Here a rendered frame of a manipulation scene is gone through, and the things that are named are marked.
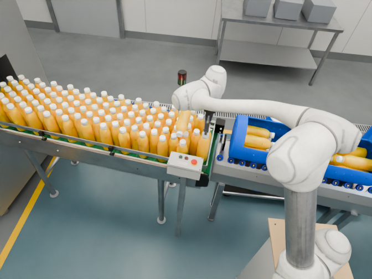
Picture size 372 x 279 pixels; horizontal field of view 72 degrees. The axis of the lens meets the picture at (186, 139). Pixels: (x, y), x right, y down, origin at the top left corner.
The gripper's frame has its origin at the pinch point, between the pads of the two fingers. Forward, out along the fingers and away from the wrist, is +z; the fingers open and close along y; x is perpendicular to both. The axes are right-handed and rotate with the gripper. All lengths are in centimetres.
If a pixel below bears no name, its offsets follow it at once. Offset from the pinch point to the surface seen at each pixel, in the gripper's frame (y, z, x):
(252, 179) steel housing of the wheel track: 3, 40, -37
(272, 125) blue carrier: 29, 12, -42
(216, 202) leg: 7, 90, -19
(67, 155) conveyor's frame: -7, 47, 96
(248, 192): 37, 110, -50
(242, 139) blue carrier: 5.2, 6.6, -21.8
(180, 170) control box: -17.8, 18.2, 10.3
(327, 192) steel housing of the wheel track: 3, 38, -86
